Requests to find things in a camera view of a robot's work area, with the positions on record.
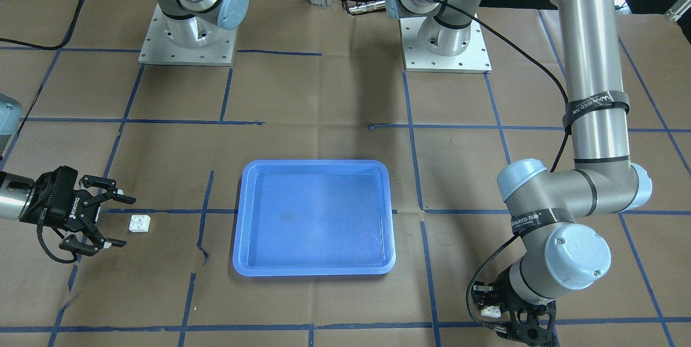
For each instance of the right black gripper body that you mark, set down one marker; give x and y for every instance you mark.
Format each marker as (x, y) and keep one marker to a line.
(73, 212)

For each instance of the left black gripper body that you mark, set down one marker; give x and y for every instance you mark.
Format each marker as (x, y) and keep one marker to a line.
(511, 288)

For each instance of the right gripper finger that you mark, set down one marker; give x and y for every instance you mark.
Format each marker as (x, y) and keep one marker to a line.
(96, 240)
(111, 191)

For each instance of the white building block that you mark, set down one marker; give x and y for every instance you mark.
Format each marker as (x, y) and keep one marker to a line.
(491, 312)
(139, 223)

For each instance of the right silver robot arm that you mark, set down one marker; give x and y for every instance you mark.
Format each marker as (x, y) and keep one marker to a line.
(16, 190)

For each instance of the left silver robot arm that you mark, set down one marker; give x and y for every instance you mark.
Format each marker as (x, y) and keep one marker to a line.
(562, 256)

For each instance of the blue plastic tray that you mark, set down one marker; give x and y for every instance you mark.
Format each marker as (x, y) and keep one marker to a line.
(314, 218)

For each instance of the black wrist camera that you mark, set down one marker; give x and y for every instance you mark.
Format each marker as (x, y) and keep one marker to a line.
(485, 294)

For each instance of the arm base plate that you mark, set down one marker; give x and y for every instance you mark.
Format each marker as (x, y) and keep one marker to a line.
(430, 47)
(186, 42)

